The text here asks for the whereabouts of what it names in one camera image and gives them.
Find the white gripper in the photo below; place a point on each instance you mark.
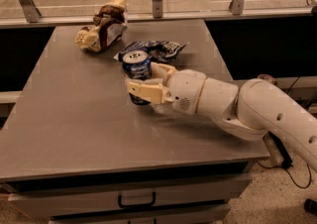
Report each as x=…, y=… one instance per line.
x=185, y=89

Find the blue pepsi can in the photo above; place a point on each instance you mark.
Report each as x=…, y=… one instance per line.
x=137, y=65

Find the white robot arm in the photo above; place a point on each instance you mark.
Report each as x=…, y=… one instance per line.
x=247, y=112

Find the blue crumpled snack bag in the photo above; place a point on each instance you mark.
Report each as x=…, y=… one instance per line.
x=159, y=51

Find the brown crumpled chip bag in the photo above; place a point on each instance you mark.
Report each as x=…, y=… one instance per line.
x=110, y=23

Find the roll of tan tape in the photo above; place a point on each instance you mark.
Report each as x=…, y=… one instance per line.
x=267, y=78

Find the upper grey drawer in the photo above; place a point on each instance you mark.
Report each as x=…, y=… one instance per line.
x=131, y=195

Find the grey drawer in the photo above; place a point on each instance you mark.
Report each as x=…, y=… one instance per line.
x=199, y=214
x=131, y=195

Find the lower grey drawer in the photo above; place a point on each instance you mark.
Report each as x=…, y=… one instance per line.
x=199, y=214

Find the black metal stand leg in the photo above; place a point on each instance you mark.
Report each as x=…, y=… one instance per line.
x=287, y=160

